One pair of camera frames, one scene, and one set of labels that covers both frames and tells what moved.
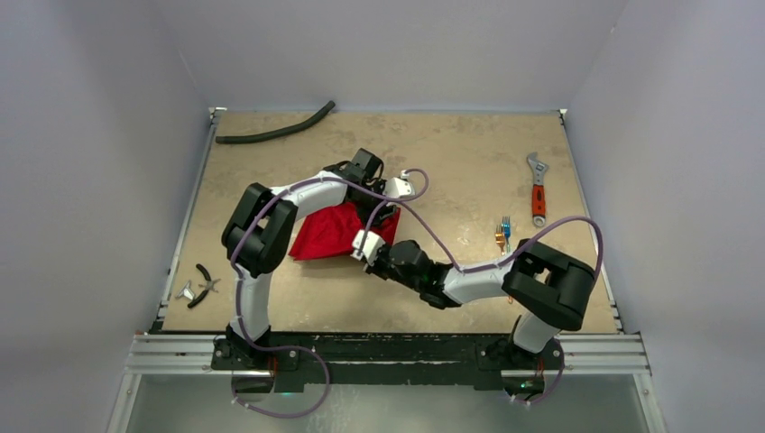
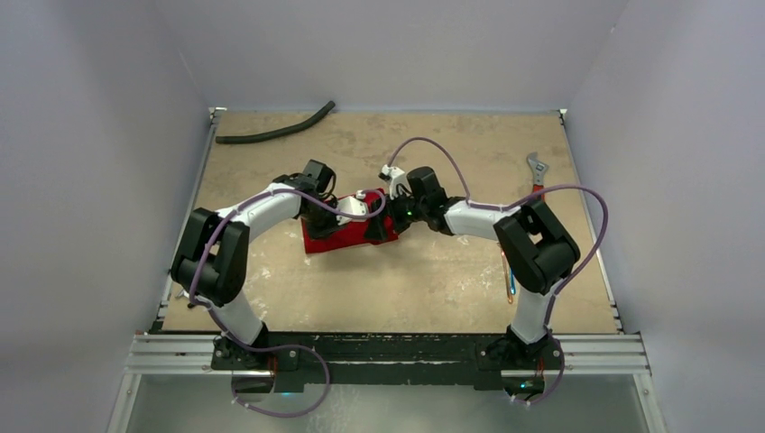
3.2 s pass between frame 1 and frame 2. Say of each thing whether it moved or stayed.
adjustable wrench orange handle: stayed
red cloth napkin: moved
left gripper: moved
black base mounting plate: stayed
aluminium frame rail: stayed
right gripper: moved
